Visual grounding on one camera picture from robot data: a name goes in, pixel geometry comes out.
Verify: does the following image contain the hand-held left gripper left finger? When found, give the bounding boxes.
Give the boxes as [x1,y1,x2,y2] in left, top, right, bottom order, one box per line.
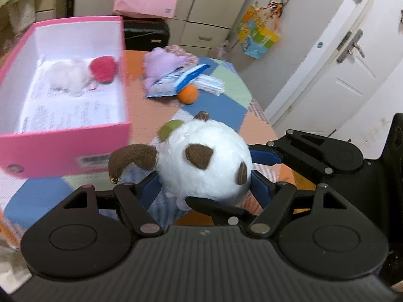
[64,172,163,238]

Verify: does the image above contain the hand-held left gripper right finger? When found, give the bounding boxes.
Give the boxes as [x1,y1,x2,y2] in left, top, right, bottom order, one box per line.
[247,170,347,237]

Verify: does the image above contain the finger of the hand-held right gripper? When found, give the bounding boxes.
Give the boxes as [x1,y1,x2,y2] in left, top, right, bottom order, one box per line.
[185,197,255,225]
[248,129,341,176]

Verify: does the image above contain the white round plush toy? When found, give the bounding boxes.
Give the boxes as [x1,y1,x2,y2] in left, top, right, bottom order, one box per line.
[108,111,254,211]

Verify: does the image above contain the pink cardboard box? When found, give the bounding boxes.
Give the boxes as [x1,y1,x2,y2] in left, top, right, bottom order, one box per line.
[0,16,132,180]

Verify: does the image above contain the purple plush toy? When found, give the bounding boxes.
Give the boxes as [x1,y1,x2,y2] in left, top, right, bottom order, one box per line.
[142,47,189,90]

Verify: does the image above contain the patchwork tablecloth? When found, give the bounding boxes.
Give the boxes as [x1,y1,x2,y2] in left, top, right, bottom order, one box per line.
[0,50,296,252]

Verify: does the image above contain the tissue packet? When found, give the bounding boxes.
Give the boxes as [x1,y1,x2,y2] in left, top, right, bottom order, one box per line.
[193,75,225,95]

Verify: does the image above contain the orange ball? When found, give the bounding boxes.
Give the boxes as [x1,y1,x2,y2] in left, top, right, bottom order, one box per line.
[177,85,199,105]

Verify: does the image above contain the white door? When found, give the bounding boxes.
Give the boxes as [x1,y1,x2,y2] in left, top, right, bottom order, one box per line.
[264,0,403,142]

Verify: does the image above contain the blue white plastic packet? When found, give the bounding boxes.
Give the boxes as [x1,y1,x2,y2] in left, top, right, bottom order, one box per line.
[144,64,211,99]

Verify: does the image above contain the printed paper sheet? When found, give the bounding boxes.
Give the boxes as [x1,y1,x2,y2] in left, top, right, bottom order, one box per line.
[19,60,126,134]

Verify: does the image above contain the colourful hanging bag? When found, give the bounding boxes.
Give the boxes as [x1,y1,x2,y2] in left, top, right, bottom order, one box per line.
[237,5,281,60]

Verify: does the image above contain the pink floral cloth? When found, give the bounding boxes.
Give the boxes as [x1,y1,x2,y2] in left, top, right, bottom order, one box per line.
[167,45,199,65]

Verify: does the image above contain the red plush toy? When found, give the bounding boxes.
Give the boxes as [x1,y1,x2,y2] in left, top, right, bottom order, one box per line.
[90,56,118,84]

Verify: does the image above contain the white fluffy plush toy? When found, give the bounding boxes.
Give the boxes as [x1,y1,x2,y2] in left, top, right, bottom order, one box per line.
[44,58,93,98]

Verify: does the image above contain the black suitcase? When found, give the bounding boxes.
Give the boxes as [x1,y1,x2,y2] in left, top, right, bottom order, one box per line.
[122,19,171,52]

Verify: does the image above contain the beige wardrobe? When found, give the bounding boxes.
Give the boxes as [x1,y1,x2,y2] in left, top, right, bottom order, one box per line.
[73,0,268,60]

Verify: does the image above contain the metal door handle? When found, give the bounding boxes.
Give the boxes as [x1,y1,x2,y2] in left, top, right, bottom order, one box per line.
[336,30,366,64]

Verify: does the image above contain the orange keychain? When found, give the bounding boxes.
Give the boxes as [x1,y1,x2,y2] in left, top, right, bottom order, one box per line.
[267,0,291,18]

